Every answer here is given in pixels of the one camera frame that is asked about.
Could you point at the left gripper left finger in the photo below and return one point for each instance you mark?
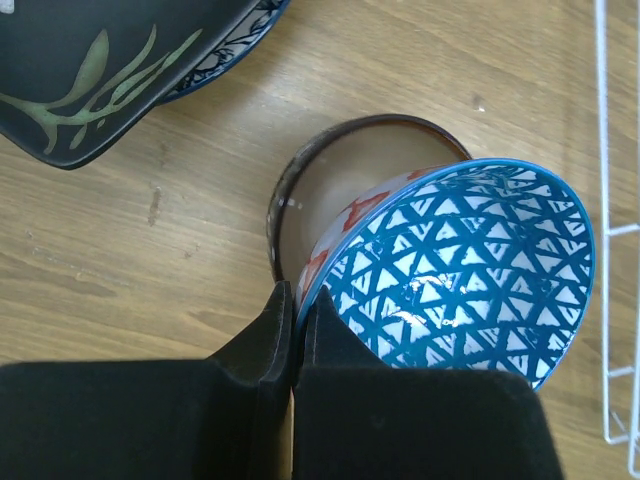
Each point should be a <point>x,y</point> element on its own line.
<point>218,417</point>

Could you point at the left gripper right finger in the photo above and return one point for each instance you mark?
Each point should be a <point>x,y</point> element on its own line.
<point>356,418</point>

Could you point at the red white patterned bowl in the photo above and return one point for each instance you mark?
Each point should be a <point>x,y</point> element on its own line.
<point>485,264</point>

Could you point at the dark brown bowl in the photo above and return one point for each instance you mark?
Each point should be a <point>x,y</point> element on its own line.
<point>336,166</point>

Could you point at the blue white floral plate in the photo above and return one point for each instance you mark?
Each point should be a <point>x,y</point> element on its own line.
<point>245,36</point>

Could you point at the black square plate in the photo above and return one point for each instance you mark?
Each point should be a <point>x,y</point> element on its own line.
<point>77,75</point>

